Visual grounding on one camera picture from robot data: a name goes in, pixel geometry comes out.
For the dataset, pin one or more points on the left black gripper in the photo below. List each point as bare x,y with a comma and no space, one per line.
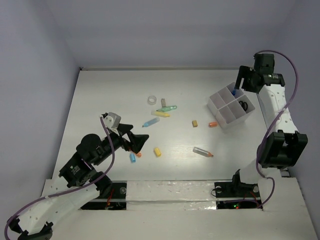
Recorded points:
137,140

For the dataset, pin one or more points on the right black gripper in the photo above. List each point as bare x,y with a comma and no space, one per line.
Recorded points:
244,72

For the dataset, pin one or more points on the small blue-capped bottle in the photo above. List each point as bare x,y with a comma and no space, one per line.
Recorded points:
233,92

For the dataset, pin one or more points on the black scissors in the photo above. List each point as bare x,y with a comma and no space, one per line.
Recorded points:
244,105

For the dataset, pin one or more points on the clear tape roll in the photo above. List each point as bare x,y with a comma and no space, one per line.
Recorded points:
152,100

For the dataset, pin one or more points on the small grey metal clip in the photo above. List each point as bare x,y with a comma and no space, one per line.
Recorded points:
163,102

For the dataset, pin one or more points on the orange pen cap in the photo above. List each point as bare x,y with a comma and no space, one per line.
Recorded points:
213,124

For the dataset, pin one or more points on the brown eraser block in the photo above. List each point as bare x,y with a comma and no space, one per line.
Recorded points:
194,123

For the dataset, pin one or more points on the grey orange-tipped marker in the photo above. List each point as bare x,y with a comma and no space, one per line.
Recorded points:
202,152

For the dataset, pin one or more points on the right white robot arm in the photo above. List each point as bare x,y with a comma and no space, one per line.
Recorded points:
282,144

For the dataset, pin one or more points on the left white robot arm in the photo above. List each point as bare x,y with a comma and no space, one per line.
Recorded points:
82,179

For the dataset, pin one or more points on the blue pen cap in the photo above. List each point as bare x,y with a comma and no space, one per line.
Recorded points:
132,158

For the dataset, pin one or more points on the blue highlighter pen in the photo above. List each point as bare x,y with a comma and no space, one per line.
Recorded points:
151,122

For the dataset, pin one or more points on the yellow pen cap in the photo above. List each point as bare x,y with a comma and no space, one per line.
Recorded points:
157,152

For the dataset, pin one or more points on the white four-compartment organizer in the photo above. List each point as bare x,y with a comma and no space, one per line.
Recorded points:
226,108

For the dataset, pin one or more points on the yellow highlighter pen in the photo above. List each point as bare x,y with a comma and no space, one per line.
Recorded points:
160,114

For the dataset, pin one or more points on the green highlighter pen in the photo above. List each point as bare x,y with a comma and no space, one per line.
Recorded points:
167,108

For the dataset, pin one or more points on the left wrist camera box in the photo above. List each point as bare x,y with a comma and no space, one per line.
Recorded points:
111,121

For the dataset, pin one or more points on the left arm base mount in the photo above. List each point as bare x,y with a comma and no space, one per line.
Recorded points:
114,201

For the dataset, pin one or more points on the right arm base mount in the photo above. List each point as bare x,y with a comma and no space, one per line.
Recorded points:
235,195

